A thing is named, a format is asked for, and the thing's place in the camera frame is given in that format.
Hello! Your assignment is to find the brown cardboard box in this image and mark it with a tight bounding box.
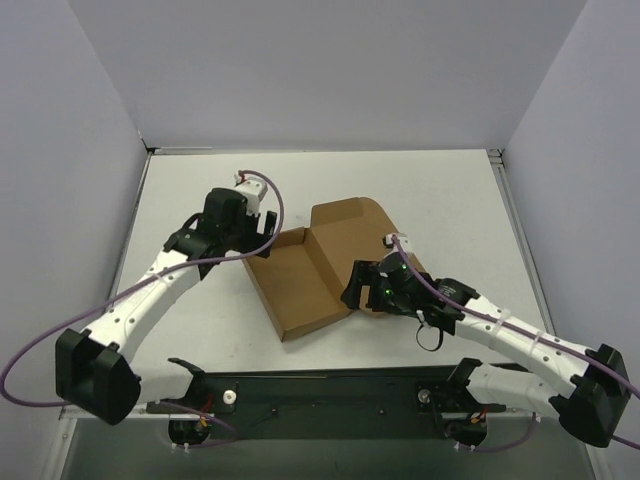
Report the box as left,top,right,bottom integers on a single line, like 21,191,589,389
244,197,398,342

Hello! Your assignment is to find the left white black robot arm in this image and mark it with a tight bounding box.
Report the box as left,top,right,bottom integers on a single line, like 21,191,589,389
55,177,278,425

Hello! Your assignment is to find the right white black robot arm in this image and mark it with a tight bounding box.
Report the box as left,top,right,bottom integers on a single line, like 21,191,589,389
341,251,632,448

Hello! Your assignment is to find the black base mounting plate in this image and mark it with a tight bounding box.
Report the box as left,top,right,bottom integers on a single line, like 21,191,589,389
146,366,505,440

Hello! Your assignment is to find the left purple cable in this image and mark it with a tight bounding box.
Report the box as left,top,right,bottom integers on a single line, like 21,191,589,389
0,169,286,409

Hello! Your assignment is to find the purple cable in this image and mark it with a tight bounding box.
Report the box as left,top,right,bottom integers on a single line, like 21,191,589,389
392,234,640,451
0,169,286,409

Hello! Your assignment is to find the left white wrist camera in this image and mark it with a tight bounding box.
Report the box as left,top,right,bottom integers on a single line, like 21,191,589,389
234,172,268,217

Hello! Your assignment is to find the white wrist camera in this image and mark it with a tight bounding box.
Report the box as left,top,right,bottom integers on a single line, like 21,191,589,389
383,233,413,254
234,172,268,217

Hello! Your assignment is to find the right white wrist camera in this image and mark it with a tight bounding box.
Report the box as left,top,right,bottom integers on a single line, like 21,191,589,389
383,233,413,254

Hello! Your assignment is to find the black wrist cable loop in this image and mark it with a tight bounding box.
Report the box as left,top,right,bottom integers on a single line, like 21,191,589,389
417,324,445,352

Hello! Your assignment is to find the left aluminium side rail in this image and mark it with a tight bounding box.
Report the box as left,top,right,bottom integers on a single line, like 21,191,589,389
107,149,155,299

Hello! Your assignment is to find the aluminium side rail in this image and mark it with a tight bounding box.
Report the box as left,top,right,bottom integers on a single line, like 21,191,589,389
486,149,556,334
107,149,155,299

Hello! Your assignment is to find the right aluminium side rail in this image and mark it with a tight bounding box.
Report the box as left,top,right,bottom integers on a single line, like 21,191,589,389
486,149,556,334

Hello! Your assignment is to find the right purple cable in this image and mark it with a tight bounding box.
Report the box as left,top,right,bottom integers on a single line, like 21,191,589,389
392,234,640,451

